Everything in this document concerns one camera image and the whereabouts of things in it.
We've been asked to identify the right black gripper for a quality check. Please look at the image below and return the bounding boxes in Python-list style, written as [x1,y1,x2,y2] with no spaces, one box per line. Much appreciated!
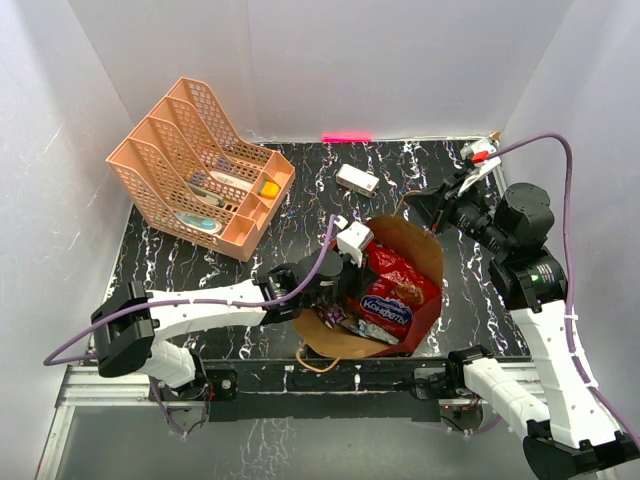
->
[405,169,513,257]

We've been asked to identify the red candy bag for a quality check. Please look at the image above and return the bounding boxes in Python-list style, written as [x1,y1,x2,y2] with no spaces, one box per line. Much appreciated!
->
[347,241,440,342]

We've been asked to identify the red brown paper bag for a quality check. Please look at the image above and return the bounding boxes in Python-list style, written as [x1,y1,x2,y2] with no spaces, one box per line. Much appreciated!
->
[294,213,444,374]

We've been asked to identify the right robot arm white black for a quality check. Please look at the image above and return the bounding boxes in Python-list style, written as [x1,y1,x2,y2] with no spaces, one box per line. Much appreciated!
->
[404,179,639,479]

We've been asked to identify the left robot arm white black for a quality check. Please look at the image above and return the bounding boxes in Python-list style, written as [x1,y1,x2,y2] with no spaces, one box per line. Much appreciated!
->
[91,248,378,400]

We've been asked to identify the silver blue snack wrapper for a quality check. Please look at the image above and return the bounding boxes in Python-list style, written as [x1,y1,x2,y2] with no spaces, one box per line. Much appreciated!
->
[340,318,399,345]

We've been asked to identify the small white red box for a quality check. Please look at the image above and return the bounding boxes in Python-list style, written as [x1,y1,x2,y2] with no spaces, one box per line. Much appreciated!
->
[336,164,380,198]

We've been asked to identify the orange yellow block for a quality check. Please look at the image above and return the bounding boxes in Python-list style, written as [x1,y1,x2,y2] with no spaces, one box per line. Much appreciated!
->
[258,180,280,200]

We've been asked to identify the blue white item in organizer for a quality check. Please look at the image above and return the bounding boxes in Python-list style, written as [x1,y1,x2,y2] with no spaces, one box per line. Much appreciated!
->
[175,212,222,235]

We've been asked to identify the white packet in organizer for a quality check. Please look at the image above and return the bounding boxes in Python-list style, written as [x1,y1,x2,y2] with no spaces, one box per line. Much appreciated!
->
[208,170,253,195]

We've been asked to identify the pink plastic file organizer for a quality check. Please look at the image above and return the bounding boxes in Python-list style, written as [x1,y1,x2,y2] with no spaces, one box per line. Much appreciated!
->
[107,77,295,262]

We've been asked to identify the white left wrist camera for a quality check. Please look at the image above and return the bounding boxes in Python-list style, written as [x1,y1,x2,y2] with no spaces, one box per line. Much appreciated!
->
[336,221,374,267]

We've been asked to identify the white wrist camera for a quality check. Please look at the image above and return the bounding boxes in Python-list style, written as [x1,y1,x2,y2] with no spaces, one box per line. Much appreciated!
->
[336,221,374,267]
[457,137,501,197]

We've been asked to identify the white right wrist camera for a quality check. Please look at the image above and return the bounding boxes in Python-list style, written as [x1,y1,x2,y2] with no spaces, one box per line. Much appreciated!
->
[457,137,501,197]

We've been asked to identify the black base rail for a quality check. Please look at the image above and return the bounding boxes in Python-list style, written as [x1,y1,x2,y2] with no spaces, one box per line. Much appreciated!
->
[149,357,501,426]

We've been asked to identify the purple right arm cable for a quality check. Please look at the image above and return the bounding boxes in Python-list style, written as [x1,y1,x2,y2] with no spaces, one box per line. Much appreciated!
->
[489,132,640,436]

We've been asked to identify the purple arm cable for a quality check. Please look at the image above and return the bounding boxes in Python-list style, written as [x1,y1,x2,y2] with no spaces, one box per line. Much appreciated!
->
[42,214,346,441]
[489,132,640,436]

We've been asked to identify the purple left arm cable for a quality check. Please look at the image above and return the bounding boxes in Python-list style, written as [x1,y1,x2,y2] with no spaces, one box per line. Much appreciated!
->
[42,214,346,441]

